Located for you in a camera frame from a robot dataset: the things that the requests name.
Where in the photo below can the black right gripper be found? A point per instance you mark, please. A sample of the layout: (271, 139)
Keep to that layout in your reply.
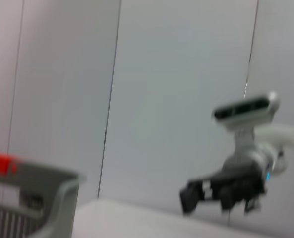
(236, 183)

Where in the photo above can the grey perforated plastic storage bin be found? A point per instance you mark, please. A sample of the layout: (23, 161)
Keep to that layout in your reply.
(37, 198)

